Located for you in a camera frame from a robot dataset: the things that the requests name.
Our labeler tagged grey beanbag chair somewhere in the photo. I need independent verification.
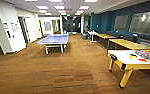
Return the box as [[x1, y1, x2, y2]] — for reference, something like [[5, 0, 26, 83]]
[[80, 32, 89, 41]]

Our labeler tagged small white table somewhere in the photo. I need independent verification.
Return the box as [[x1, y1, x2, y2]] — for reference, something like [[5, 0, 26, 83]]
[[87, 31, 98, 43]]

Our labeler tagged yellow wooden table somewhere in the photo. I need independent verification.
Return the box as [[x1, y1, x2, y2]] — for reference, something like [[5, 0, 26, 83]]
[[95, 32, 121, 44], [108, 38, 150, 52]]

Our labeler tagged blue ping pong table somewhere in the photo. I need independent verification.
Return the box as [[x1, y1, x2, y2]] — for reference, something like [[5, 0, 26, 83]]
[[36, 33, 70, 55]]

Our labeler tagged yellow air hockey gaming table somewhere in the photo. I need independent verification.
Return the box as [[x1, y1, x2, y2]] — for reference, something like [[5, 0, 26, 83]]
[[107, 49, 150, 89]]

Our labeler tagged interior glass window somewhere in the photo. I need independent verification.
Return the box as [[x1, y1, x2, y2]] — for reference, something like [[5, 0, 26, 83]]
[[113, 14, 129, 32], [128, 10, 150, 36]]

